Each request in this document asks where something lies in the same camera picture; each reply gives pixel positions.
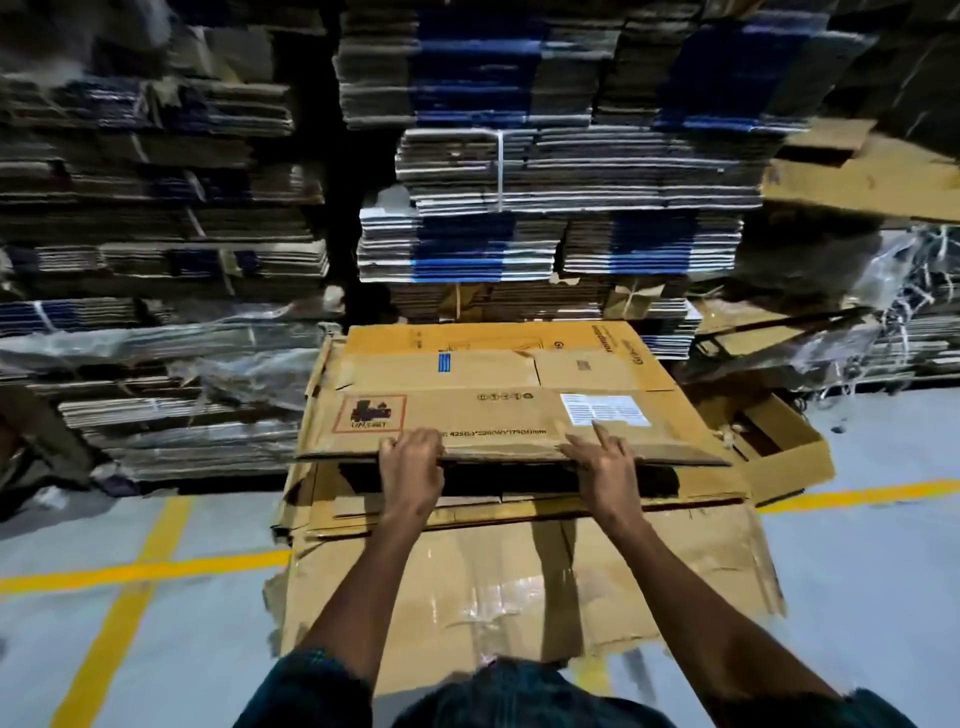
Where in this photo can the person's right hand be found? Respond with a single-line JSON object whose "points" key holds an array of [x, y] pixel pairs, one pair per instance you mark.
{"points": [[611, 480]]}

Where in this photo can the person's left hand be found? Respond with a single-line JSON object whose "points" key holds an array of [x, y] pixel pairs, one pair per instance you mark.
{"points": [[412, 472]]}

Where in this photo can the cardboard box with torn surface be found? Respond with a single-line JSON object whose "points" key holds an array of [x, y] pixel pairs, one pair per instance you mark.
{"points": [[487, 420]]}

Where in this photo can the pile of brown cardboard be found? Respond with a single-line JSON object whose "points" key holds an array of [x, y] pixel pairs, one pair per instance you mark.
{"points": [[487, 600]]}

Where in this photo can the brown cardboard box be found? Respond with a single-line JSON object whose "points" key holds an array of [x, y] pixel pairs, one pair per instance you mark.
{"points": [[795, 457]]}

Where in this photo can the person's left forearm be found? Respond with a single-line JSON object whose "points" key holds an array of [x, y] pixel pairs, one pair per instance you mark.
{"points": [[367, 600]]}

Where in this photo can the person's right forearm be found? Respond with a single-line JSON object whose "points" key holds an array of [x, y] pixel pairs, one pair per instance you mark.
{"points": [[712, 615]]}

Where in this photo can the large yellowish cardboard sheet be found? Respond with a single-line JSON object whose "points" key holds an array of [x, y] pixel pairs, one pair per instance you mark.
{"points": [[877, 180]]}

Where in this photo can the stack of white blue sheets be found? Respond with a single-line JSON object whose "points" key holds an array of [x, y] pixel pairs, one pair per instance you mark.
{"points": [[562, 165]]}

